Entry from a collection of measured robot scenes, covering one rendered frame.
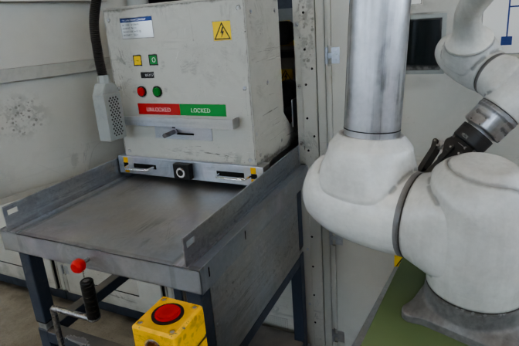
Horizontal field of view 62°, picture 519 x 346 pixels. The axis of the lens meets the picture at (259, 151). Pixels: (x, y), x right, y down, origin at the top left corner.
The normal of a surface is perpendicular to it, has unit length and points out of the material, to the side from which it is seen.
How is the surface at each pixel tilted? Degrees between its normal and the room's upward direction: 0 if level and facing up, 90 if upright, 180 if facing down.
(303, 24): 90
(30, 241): 90
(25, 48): 90
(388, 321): 4
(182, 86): 90
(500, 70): 51
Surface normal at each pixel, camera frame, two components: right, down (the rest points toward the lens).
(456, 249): -0.70, 0.28
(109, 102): 0.91, 0.06
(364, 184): -0.44, 0.11
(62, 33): 0.75, 0.14
